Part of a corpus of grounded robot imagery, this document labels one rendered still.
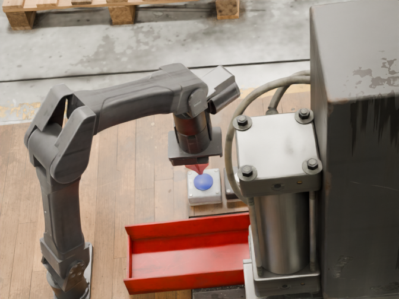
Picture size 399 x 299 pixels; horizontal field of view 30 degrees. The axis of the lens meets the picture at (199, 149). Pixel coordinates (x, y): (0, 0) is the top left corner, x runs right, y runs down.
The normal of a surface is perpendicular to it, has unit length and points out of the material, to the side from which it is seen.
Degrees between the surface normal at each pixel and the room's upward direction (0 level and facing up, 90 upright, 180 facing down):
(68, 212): 89
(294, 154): 0
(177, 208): 0
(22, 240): 0
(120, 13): 90
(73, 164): 90
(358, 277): 90
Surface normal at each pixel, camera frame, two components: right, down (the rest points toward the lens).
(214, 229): 0.04, 0.80
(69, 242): 0.59, 0.45
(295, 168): -0.12, -0.59
